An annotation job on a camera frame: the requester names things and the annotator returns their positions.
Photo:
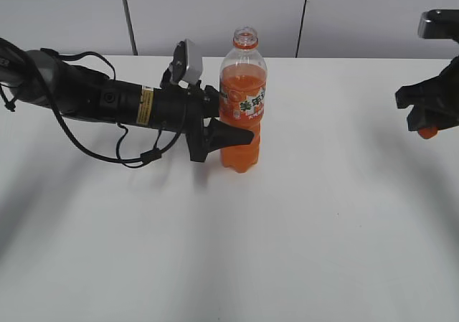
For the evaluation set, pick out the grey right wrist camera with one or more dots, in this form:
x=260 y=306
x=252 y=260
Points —
x=439 y=24

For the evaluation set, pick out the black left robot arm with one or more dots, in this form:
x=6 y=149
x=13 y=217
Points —
x=50 y=80

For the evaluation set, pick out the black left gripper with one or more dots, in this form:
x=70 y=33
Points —
x=181 y=110

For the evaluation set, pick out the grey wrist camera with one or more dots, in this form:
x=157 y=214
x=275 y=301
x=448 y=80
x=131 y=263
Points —
x=439 y=24
x=187 y=64

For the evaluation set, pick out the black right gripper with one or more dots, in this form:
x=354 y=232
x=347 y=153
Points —
x=434 y=101

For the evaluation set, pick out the orange soda plastic bottle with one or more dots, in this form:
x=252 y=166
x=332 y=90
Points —
x=242 y=82

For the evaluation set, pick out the orange bottle cap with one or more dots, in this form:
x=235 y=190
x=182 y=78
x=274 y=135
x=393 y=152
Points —
x=428 y=132

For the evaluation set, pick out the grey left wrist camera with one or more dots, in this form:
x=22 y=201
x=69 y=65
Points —
x=187 y=64

